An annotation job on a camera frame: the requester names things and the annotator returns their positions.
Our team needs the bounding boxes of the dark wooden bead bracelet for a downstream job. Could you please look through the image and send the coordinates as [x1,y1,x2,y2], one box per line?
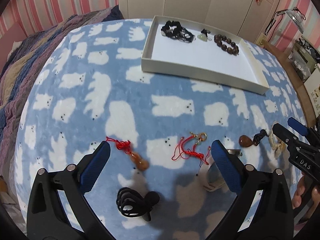
[213,34,240,55]

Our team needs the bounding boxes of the amber teardrop pendant black cord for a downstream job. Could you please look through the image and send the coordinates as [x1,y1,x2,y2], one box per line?
[238,128,270,147]

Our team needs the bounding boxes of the white shallow tray box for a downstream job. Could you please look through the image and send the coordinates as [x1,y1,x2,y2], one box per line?
[141,16,270,95]

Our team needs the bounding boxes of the right hand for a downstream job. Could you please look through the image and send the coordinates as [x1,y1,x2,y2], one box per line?
[292,173,320,218]

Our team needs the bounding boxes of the white wall socket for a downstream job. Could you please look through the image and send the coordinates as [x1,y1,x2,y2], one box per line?
[255,33,267,47]

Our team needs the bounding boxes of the jade buddha pendant black cord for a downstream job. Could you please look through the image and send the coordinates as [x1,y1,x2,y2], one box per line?
[197,28,213,42]

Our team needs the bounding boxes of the purple patchwork quilt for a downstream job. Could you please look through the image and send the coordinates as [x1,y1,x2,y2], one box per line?
[0,4,124,140]

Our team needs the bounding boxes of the cream wardrobe with ornaments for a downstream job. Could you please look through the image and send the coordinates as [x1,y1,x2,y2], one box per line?
[119,0,280,42]

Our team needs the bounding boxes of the blue polar bear blanket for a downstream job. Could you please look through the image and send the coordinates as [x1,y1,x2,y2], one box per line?
[15,20,305,239]

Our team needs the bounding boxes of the wooden headboard shelf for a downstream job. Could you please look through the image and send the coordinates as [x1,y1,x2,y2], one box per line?
[262,40,316,127]

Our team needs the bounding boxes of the red cord amber gourd pendant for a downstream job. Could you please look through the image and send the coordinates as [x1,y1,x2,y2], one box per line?
[106,137,149,172]

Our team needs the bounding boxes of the red cord gold clasp charm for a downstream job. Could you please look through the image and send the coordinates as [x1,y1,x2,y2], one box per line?
[171,132,211,165]

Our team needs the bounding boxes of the cream flower hair scrunchie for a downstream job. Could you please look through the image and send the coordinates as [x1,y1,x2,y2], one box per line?
[268,129,286,159]

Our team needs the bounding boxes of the black hair ties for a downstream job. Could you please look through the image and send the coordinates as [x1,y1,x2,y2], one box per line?
[116,186,161,222]

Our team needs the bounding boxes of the black beaded cord necklace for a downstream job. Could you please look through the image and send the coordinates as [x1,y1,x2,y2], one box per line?
[160,19,196,43]

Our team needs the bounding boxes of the green storage box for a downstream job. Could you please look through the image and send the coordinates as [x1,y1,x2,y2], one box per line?
[289,36,319,82]

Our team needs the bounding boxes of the white caged desk lamp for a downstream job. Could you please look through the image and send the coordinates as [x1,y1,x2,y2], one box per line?
[264,7,306,36]

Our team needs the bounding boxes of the gold watch white strap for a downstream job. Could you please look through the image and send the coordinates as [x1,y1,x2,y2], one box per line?
[197,148,243,192]

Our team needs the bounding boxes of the white bear picture box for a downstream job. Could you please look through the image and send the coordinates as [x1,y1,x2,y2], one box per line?
[304,68,320,106]

